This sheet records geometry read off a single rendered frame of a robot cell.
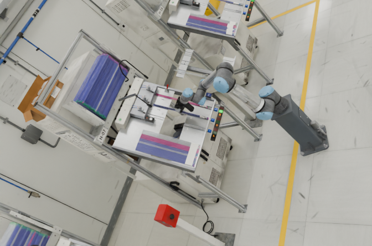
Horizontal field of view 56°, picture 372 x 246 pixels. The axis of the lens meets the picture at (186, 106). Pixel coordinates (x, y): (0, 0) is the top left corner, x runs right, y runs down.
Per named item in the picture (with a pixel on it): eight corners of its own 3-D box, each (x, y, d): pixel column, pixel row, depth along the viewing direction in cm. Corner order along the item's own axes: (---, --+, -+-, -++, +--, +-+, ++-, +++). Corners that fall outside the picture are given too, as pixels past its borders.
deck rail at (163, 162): (195, 171, 285) (195, 168, 280) (194, 173, 284) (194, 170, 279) (113, 148, 295) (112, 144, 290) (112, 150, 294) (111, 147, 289)
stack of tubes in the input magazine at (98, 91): (129, 70, 309) (104, 51, 295) (106, 118, 284) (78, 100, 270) (120, 73, 318) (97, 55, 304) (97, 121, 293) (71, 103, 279)
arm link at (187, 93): (192, 97, 274) (182, 93, 274) (189, 103, 284) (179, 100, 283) (195, 89, 278) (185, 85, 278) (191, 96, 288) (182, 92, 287)
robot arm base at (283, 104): (288, 96, 278) (281, 88, 273) (289, 110, 269) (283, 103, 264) (271, 103, 287) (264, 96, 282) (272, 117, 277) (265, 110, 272)
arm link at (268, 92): (282, 92, 271) (272, 81, 264) (278, 106, 265) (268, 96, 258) (268, 95, 280) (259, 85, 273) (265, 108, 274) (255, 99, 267)
